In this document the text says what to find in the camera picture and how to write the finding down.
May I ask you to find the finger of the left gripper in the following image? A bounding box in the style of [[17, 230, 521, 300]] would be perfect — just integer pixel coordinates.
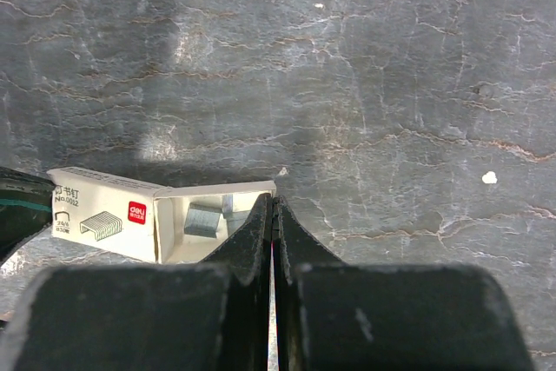
[[0, 167, 56, 263]]

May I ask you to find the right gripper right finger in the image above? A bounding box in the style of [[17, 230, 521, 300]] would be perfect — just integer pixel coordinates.
[[273, 198, 533, 370]]

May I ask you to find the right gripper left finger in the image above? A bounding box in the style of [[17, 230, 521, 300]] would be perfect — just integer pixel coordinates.
[[1, 194, 272, 370]]

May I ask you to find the staple box with red logo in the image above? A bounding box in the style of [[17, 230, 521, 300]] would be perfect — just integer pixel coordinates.
[[48, 167, 276, 264]]

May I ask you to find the staple strip left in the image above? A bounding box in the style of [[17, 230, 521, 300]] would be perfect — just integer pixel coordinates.
[[183, 203, 222, 239]]

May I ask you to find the staple strip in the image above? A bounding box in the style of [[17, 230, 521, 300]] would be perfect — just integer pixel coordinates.
[[183, 203, 222, 239], [222, 195, 253, 236]]

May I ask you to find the staple strip right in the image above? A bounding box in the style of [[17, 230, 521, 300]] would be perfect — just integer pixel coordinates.
[[222, 195, 253, 236]]

